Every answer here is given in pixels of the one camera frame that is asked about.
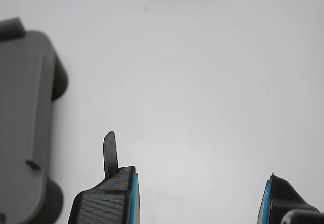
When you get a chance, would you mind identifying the grey 3D-printed frame holder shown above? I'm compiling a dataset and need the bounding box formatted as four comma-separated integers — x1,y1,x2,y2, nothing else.
0,16,69,224

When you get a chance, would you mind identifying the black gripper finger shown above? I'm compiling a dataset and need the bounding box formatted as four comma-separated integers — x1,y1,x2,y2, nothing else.
257,172,324,224
67,131,141,224

